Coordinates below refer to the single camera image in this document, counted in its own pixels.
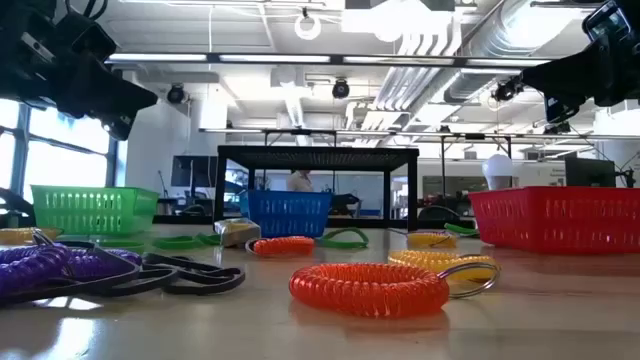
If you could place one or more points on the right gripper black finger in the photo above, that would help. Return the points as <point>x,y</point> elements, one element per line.
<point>575,75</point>
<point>560,107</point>

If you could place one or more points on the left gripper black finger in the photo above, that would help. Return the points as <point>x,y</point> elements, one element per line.
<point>119,129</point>
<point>105,95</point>

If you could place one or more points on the green rubber band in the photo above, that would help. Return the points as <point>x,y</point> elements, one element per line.
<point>172,244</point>
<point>460,231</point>
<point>342,245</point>

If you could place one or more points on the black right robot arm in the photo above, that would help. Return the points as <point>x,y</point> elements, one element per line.
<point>632,7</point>

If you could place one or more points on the large window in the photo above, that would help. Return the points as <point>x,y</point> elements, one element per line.
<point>65,165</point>

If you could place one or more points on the black computer monitor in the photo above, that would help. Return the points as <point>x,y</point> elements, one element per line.
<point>192,171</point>
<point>590,172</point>

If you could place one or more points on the green plastic basket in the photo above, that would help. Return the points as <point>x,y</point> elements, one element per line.
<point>95,210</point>

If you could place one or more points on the red plastic basket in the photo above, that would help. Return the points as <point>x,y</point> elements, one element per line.
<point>555,220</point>

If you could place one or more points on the dark rubber band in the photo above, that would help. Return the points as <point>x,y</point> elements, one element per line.
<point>235,279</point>
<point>115,280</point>

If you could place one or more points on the yellow silver pencil pack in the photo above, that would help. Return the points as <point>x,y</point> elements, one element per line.
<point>237,232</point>

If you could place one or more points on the blue plastic basket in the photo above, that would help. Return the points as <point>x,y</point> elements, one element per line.
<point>287,212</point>

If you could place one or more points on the person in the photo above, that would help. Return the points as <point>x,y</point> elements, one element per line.
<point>300,182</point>

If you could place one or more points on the black mesh metal shelf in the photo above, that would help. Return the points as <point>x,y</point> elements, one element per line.
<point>320,157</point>

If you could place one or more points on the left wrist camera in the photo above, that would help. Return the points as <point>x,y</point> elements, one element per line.
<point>37,47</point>

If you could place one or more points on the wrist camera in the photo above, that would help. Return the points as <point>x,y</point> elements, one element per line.
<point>605,22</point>
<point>37,47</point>

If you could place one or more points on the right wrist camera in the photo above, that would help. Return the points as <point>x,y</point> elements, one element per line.
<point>605,22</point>

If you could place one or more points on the black ceiling camera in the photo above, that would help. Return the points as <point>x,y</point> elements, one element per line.
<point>505,91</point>
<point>176,95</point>
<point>341,90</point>

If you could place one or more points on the silver ventilation duct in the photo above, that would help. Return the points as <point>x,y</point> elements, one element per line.
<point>500,35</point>

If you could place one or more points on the background black metal frame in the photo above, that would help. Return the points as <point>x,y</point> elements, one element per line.
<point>300,132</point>

